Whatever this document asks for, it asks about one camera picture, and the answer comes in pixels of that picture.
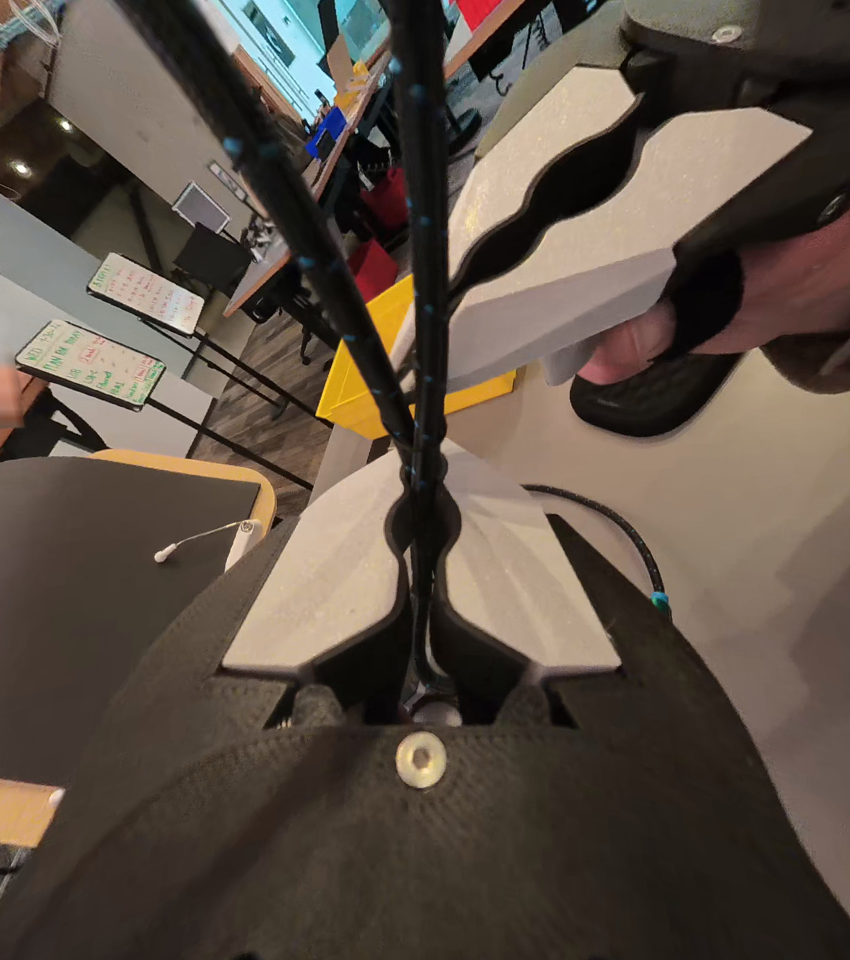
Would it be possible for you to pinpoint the blue plastic bin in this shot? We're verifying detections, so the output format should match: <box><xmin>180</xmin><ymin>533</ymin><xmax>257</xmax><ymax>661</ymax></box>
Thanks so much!
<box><xmin>305</xmin><ymin>105</ymin><xmax>351</xmax><ymax>159</ymax></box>

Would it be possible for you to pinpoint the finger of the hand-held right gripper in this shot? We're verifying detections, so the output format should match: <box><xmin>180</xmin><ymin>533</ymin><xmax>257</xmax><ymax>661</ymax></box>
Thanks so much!
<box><xmin>392</xmin><ymin>105</ymin><xmax>819</xmax><ymax>397</ymax></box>
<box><xmin>445</xmin><ymin>65</ymin><xmax>646</xmax><ymax>304</ymax></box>

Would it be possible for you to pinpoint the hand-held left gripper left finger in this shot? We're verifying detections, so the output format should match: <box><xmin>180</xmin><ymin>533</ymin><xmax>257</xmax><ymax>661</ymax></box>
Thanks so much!
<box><xmin>223</xmin><ymin>455</ymin><xmax>411</xmax><ymax>684</ymax></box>

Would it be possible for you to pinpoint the whiteboard with green notes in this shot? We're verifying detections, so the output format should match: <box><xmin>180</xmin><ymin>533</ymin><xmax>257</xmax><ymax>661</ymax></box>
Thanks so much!
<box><xmin>16</xmin><ymin>318</ymin><xmax>168</xmax><ymax>412</ymax></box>

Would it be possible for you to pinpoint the whiteboard on stand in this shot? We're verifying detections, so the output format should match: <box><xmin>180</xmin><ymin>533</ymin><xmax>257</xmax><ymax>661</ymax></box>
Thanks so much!
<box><xmin>88</xmin><ymin>251</ymin><xmax>208</xmax><ymax>337</ymax></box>

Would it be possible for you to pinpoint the yellow plastic bin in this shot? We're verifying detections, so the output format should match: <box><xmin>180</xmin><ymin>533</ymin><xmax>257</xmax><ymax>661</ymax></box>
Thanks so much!
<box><xmin>317</xmin><ymin>273</ymin><xmax>523</xmax><ymax>439</ymax></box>

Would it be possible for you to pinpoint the black braided hdmi cable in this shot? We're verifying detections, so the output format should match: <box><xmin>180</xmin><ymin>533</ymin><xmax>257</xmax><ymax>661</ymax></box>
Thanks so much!
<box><xmin>523</xmin><ymin>483</ymin><xmax>673</xmax><ymax>616</ymax></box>
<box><xmin>118</xmin><ymin>0</ymin><xmax>463</xmax><ymax>706</ymax></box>

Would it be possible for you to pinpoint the black wood-edged board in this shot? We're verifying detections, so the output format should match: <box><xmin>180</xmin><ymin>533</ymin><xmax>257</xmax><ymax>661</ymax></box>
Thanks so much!
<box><xmin>0</xmin><ymin>450</ymin><xmax>279</xmax><ymax>849</ymax></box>

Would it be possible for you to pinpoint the person's right hand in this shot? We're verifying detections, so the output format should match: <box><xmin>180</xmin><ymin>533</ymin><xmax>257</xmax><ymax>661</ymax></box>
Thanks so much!
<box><xmin>575</xmin><ymin>162</ymin><xmax>850</xmax><ymax>391</ymax></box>

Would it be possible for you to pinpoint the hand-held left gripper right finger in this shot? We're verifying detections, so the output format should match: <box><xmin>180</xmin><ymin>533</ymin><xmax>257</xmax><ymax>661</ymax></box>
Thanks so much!
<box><xmin>433</xmin><ymin>447</ymin><xmax>624</xmax><ymax>687</ymax></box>

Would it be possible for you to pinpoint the red chair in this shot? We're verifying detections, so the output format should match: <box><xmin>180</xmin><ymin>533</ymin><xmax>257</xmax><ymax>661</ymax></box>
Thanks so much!
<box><xmin>350</xmin><ymin>165</ymin><xmax>411</xmax><ymax>301</ymax></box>

